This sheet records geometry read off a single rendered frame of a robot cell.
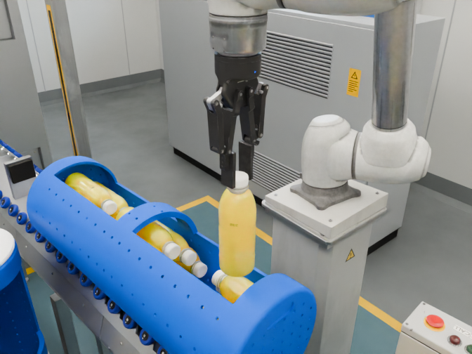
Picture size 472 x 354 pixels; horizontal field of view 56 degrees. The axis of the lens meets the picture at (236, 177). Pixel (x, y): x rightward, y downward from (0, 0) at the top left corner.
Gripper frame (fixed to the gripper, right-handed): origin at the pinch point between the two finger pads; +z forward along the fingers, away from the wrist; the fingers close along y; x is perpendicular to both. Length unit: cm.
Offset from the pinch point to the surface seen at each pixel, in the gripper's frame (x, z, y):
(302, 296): 11.8, 28.3, -7.2
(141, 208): -33.4, 24.4, 0.2
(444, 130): -59, 95, -286
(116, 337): -33, 60, 13
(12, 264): -67, 48, 24
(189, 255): -21.3, 34.9, -4.6
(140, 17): -478, 61, -303
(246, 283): -2.3, 32.9, -5.7
